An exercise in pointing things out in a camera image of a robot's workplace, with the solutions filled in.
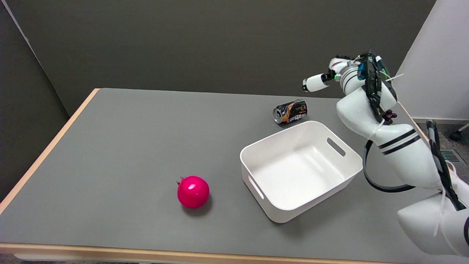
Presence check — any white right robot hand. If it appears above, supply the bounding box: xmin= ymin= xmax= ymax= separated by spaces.
xmin=302 ymin=55 xmax=353 ymax=92

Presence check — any black soda can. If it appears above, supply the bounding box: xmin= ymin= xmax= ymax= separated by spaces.
xmin=273 ymin=99 xmax=308 ymax=125

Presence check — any dark red grape bunch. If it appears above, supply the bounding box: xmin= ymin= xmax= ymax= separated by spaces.
xmin=381 ymin=109 xmax=398 ymax=125

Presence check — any white plastic basket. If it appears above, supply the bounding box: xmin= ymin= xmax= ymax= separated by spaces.
xmin=240 ymin=121 xmax=364 ymax=224

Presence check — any black chair caster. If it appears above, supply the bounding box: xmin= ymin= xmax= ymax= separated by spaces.
xmin=450 ymin=124 xmax=469 ymax=142

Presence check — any floor vent grille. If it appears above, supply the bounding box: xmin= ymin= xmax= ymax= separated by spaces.
xmin=440 ymin=150 xmax=466 ymax=164

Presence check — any red pomegranate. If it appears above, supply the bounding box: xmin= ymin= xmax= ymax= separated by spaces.
xmin=176 ymin=175 xmax=210 ymax=209

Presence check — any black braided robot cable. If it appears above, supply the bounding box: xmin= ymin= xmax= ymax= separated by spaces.
xmin=357 ymin=49 xmax=466 ymax=212

